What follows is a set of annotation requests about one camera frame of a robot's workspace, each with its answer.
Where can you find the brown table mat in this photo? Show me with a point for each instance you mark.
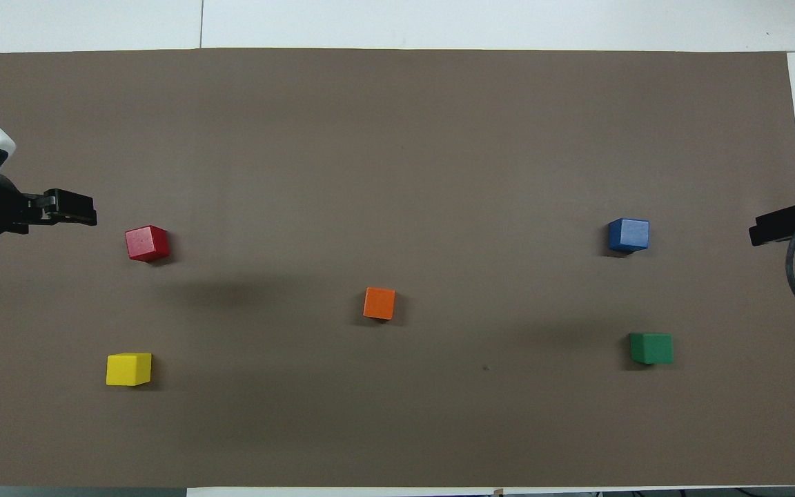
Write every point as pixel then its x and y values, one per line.
pixel 397 172

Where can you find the blue wooden block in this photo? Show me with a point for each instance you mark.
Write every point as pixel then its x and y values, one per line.
pixel 629 234

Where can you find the orange wooden block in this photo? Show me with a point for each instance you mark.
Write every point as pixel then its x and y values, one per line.
pixel 379 304

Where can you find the yellow wooden block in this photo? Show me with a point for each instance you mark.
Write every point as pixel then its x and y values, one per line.
pixel 128 369

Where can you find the green wooden block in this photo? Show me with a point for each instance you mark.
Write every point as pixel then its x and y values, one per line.
pixel 651 348

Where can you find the red wooden block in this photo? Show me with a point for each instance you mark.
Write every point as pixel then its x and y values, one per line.
pixel 147 243

